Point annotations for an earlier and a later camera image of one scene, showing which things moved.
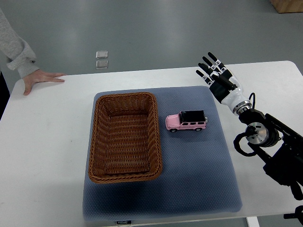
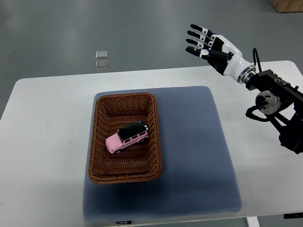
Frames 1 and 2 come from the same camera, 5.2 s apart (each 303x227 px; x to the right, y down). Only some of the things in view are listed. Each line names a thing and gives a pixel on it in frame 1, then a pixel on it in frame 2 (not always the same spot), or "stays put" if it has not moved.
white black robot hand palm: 229,98 to 235,67
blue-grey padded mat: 198,176 stays put
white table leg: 253,222 stays put
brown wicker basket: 125,144 stays put
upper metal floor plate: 102,54 stays put
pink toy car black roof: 186,120 to 133,133
